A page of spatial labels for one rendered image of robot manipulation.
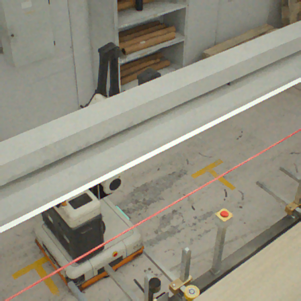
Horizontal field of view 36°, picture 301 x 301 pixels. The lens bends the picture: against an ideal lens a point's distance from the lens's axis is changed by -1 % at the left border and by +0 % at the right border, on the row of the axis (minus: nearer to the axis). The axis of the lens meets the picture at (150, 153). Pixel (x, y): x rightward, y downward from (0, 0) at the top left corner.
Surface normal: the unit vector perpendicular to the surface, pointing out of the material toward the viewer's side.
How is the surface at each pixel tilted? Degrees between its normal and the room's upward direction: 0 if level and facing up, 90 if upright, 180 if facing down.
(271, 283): 0
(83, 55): 90
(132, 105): 0
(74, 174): 61
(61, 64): 90
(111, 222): 0
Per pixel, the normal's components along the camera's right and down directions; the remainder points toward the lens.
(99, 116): 0.00, -0.76
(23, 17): 0.61, 0.51
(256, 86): 0.54, 0.07
